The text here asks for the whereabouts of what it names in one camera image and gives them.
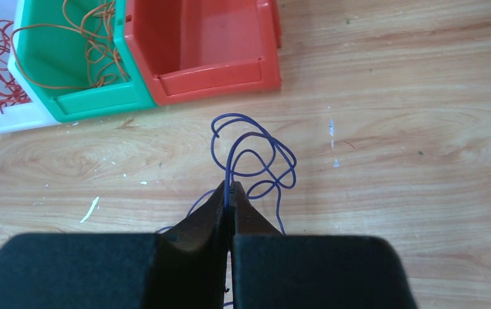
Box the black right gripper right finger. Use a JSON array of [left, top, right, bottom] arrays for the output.
[[230, 182, 417, 308]]

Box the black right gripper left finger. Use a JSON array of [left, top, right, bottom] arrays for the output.
[[0, 182, 228, 308]]

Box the purple thin cable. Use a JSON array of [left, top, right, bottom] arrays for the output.
[[155, 113, 298, 309]]

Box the red plastic bin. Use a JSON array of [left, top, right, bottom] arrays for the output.
[[124, 0, 282, 106]]

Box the green plastic bin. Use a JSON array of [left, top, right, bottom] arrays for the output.
[[8, 1, 155, 122]]

